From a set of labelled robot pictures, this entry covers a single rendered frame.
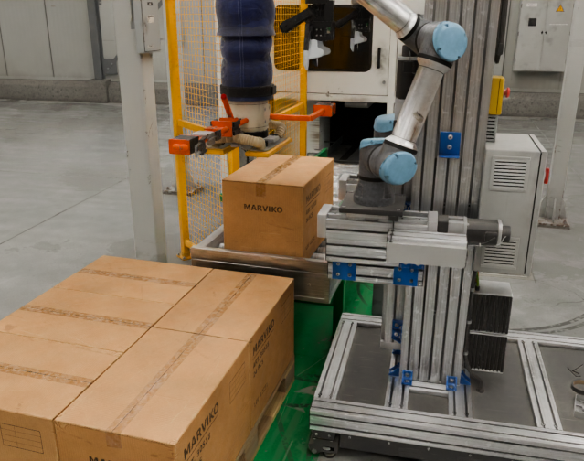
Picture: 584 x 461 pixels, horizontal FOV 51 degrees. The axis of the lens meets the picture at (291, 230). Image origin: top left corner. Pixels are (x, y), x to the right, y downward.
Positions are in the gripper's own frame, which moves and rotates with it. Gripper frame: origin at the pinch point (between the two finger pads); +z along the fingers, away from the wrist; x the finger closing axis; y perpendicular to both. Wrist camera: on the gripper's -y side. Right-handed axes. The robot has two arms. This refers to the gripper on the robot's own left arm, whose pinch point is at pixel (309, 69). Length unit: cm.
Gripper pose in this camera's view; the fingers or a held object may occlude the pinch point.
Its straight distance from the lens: 193.6
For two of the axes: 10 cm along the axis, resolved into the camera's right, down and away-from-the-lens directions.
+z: 0.0, 9.4, 3.3
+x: 2.3, -3.2, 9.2
